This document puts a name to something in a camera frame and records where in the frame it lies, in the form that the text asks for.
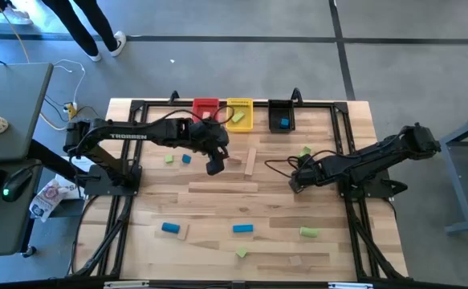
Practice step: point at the black aluminium table frame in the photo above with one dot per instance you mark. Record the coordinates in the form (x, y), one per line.
(322, 103)

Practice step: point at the blue triangular wooden block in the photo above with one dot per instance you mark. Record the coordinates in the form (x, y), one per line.
(186, 159)

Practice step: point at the red plastic basket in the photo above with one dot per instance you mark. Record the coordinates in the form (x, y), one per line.
(197, 125)

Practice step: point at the yellow power strip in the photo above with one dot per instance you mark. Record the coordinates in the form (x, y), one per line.
(71, 109)

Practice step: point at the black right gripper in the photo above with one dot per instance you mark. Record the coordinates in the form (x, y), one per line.
(312, 174)

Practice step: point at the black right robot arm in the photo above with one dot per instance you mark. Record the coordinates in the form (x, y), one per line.
(378, 154)

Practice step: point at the white cardboard box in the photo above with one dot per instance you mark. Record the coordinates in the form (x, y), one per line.
(73, 188)

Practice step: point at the blue rectangular wooden block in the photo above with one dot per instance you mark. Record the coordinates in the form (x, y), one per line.
(242, 228)

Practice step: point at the blue wooden cylinder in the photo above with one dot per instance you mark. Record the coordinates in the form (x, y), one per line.
(170, 228)

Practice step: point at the natural wooden cube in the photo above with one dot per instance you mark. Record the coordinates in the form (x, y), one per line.
(295, 260)

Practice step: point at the grey-blue metal table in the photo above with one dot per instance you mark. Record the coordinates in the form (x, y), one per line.
(458, 168)

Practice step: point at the dark desk top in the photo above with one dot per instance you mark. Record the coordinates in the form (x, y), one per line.
(1, 229)

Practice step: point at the green wooden cube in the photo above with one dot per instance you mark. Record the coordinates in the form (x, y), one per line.
(241, 252)

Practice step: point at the black desk leg beam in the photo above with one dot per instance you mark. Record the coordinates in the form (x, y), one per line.
(53, 160)

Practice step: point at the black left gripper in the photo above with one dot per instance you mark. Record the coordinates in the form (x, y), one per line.
(209, 138)

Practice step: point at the yellow plastic basket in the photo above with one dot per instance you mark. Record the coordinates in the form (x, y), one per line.
(246, 125)

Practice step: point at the silver metal bracket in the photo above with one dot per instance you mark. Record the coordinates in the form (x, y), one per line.
(350, 285)
(126, 284)

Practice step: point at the black computer mouse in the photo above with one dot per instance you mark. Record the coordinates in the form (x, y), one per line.
(17, 184)

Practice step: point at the black plastic basket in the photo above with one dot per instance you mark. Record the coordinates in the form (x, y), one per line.
(275, 112)

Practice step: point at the crumpled white printed bag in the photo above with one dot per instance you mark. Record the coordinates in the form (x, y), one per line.
(47, 198)

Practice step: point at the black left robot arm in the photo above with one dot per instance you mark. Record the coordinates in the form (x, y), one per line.
(125, 136)

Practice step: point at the natural wooden plank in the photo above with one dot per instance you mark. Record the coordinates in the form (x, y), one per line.
(250, 161)

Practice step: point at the person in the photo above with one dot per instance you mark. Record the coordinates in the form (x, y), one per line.
(15, 17)
(77, 24)

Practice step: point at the green arch wooden block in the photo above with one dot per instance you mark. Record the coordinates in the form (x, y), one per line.
(305, 151)

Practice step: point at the small natural wooden block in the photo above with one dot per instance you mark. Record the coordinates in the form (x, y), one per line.
(206, 115)
(234, 159)

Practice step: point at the green rectangular wooden block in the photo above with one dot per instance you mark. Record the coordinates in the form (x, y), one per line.
(238, 116)

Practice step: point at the grey desk top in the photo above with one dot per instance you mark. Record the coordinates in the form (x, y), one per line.
(13, 108)

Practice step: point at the green wooden cylinder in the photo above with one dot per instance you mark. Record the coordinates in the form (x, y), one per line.
(310, 232)

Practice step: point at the black caster wheel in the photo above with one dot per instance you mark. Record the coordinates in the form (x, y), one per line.
(29, 252)

